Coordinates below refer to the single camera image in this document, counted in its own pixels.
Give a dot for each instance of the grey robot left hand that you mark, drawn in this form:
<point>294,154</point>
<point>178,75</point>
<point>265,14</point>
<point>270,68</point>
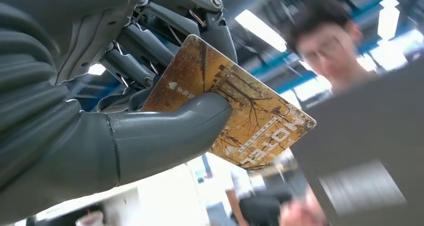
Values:
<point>159,138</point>

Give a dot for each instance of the golden hotel print card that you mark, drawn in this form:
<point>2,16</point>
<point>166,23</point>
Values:
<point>258,118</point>

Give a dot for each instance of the seated person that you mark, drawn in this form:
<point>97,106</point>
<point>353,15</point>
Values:
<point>328,48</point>

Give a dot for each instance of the grey laptop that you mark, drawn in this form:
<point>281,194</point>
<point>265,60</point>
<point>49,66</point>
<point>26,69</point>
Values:
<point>364,125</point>

